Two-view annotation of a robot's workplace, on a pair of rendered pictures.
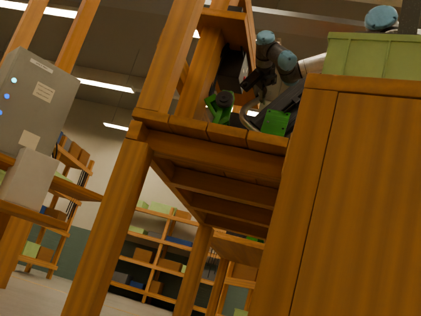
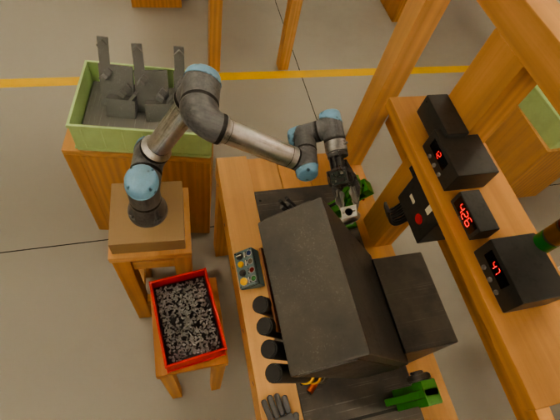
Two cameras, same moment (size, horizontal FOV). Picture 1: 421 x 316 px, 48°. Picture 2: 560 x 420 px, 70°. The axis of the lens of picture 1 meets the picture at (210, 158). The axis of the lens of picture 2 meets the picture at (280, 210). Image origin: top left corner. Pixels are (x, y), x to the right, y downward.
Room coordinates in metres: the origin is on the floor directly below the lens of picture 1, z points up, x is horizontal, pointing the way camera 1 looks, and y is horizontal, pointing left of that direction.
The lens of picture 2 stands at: (2.43, -0.83, 2.38)
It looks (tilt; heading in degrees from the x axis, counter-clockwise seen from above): 58 degrees down; 138
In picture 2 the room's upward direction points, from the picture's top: 17 degrees clockwise
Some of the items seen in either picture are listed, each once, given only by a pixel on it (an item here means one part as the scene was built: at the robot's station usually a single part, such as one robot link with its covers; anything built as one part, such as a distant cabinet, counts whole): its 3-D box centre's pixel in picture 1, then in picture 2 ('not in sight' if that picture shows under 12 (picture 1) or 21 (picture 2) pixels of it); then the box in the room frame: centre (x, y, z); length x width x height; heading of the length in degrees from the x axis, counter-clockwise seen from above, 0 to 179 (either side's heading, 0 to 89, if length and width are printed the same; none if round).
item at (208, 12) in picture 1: (230, 65); (483, 220); (2.28, 0.04, 1.52); 0.90 x 0.25 x 0.04; 165
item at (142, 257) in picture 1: (156, 253); not in sight; (11.13, 0.56, 1.12); 3.22 x 0.55 x 2.23; 76
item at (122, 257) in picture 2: not in sight; (151, 222); (1.57, -0.72, 0.83); 0.32 x 0.32 x 0.04; 72
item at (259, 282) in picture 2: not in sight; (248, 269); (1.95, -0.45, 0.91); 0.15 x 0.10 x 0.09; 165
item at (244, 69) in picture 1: (233, 71); (434, 205); (2.16, 0.01, 1.42); 0.17 x 0.12 x 0.15; 165
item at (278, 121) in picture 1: (274, 130); not in sight; (2.12, -0.26, 1.17); 0.13 x 0.12 x 0.20; 165
